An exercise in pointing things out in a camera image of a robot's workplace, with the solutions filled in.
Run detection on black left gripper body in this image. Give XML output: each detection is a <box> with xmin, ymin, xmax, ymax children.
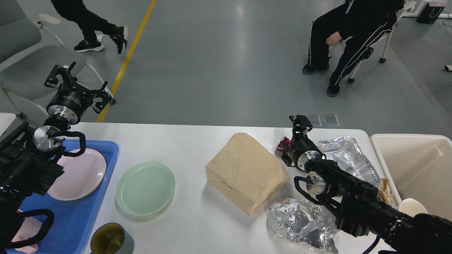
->
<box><xmin>47</xmin><ymin>83</ymin><xmax>95</xmax><ymax>125</ymax></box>

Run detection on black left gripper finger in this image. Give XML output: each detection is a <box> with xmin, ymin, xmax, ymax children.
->
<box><xmin>44</xmin><ymin>62</ymin><xmax>76</xmax><ymax>89</ymax></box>
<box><xmin>88</xmin><ymin>81</ymin><xmax>117</xmax><ymax>114</ymax></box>

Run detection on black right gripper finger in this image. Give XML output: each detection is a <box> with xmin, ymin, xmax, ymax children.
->
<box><xmin>289</xmin><ymin>115</ymin><xmax>313</xmax><ymax>139</ymax></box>

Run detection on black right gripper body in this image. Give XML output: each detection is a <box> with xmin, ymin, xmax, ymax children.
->
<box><xmin>281</xmin><ymin>138</ymin><xmax>322</xmax><ymax>171</ymax></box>

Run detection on green plate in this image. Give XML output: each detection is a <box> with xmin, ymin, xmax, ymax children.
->
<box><xmin>115</xmin><ymin>162</ymin><xmax>176</xmax><ymax>217</ymax></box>

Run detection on teal mug yellow inside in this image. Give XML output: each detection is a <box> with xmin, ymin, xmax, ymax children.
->
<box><xmin>90</xmin><ymin>223</ymin><xmax>135</xmax><ymax>254</ymax></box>

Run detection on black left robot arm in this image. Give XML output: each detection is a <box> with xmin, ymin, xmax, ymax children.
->
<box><xmin>0</xmin><ymin>62</ymin><xmax>116</xmax><ymax>254</ymax></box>

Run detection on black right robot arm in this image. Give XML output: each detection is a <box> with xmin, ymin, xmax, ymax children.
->
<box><xmin>280</xmin><ymin>115</ymin><xmax>452</xmax><ymax>254</ymax></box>

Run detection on red snack wrapper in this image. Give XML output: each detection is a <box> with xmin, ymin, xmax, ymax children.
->
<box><xmin>274</xmin><ymin>137</ymin><xmax>292</xmax><ymax>156</ymax></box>

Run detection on grey office chair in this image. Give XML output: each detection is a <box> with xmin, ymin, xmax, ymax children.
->
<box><xmin>1</xmin><ymin>0</ymin><xmax>104</xmax><ymax>118</ymax></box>

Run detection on aluminium foil tray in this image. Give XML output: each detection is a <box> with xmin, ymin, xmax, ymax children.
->
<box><xmin>314</xmin><ymin>136</ymin><xmax>381</xmax><ymax>187</ymax></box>

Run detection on walking person in black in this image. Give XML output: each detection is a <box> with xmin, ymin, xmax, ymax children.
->
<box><xmin>51</xmin><ymin>0</ymin><xmax>129</xmax><ymax>54</ymax></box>

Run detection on brown paper bag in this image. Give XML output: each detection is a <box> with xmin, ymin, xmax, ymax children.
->
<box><xmin>206</xmin><ymin>132</ymin><xmax>290</xmax><ymax>216</ymax></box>

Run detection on pink plate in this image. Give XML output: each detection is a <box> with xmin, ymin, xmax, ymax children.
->
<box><xmin>47</xmin><ymin>149</ymin><xmax>106</xmax><ymax>201</ymax></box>

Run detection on crumpled aluminium foil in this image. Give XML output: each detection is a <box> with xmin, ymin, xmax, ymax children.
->
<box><xmin>267</xmin><ymin>198</ymin><xmax>339</xmax><ymax>254</ymax></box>

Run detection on crumpled brown paper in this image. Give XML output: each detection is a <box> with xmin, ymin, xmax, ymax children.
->
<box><xmin>377</xmin><ymin>178</ymin><xmax>394</xmax><ymax>206</ymax></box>

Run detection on blue plastic tray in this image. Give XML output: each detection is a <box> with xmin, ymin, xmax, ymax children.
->
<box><xmin>20</xmin><ymin>140</ymin><xmax>119</xmax><ymax>254</ymax></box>

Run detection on beige plastic bin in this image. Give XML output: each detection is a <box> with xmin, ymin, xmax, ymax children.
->
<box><xmin>370</xmin><ymin>134</ymin><xmax>452</xmax><ymax>220</ymax></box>

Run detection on seated person in black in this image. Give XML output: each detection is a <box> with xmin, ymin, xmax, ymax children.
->
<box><xmin>302</xmin><ymin>0</ymin><xmax>405</xmax><ymax>97</ymax></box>

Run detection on white paper cup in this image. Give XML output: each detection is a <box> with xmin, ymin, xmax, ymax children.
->
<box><xmin>398</xmin><ymin>198</ymin><xmax>428</xmax><ymax>217</ymax></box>

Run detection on pink mug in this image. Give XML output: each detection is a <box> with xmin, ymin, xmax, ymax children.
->
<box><xmin>13</xmin><ymin>213</ymin><xmax>42</xmax><ymax>254</ymax></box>

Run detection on white chair under person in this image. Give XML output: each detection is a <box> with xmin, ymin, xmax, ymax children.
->
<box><xmin>347</xmin><ymin>0</ymin><xmax>417</xmax><ymax>84</ymax></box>

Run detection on black box on floor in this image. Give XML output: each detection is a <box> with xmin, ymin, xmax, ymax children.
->
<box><xmin>416</xmin><ymin>2</ymin><xmax>445</xmax><ymax>24</ymax></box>

